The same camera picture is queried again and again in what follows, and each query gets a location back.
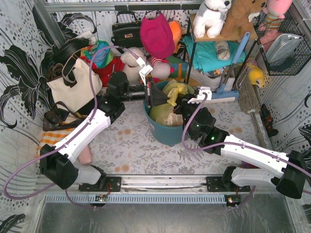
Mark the blue handled mop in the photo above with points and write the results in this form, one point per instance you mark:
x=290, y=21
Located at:
x=229, y=96

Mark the black orange patterned cloth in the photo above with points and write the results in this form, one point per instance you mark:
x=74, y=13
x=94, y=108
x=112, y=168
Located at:
x=267, y=120

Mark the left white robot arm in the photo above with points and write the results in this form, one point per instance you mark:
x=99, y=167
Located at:
x=59, y=166

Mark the brown plush teddy bear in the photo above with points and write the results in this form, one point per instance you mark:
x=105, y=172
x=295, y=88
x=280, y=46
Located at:
x=241, y=15

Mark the orange plush toy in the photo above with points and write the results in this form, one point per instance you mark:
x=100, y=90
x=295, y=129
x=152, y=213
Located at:
x=176, y=31

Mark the black leather handbag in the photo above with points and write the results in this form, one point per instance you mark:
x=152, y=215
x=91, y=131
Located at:
x=126, y=34

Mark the white plush lamb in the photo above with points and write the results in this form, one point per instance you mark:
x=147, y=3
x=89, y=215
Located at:
x=131, y=67

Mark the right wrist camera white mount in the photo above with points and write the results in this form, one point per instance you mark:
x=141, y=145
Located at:
x=200, y=94

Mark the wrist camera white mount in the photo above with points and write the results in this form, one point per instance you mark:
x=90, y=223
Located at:
x=145, y=69
x=200, y=94

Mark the magenta red sock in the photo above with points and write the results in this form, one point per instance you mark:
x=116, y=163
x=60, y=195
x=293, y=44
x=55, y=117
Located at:
x=248, y=165

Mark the teal plastic trash bin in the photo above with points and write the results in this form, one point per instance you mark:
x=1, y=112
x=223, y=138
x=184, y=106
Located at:
x=166, y=135

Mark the white shoe box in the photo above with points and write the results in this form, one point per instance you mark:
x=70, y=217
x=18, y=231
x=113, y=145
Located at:
x=213, y=79

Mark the yellow plush duck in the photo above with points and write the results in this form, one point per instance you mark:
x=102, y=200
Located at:
x=255, y=74

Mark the yellow plastic trash bag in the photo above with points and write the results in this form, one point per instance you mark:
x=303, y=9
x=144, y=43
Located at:
x=163, y=114

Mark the chenille mop with metal handle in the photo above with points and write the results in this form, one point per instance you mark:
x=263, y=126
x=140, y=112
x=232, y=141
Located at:
x=249, y=104

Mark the black wire basket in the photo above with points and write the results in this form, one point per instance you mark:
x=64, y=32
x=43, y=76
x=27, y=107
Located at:
x=285, y=66

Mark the orange checkered cloth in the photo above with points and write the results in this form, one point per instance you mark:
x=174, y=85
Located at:
x=52, y=137

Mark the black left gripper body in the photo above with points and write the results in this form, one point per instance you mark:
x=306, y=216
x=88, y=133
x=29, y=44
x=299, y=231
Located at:
x=148, y=94

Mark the red folded clothes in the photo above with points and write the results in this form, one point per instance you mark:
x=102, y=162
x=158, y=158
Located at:
x=115, y=65

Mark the magenta felt hat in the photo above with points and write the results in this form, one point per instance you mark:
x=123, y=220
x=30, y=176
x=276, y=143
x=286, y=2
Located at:
x=156, y=37

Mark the pink faced striped doll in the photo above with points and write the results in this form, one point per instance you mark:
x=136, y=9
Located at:
x=161, y=68

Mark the cream canvas tote bag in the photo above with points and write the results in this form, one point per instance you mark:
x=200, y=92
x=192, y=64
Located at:
x=80, y=93

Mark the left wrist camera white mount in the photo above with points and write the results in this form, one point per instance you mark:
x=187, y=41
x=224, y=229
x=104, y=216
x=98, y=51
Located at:
x=145, y=69

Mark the white plush dog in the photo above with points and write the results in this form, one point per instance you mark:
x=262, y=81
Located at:
x=210, y=18

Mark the pink plush toy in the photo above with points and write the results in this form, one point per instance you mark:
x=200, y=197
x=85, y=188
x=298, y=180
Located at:
x=275, y=14

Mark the colourful rainbow cloth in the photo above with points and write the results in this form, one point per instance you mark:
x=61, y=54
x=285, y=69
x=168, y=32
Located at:
x=103, y=54

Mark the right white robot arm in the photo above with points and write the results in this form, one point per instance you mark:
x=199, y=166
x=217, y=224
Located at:
x=287, y=172

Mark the teal folded cloth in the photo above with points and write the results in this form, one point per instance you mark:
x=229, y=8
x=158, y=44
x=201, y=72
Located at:
x=205, y=57

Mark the rainbow striped folded towel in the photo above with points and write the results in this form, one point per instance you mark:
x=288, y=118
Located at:
x=174, y=68

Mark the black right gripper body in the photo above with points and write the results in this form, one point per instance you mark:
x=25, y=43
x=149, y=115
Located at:
x=183, y=104

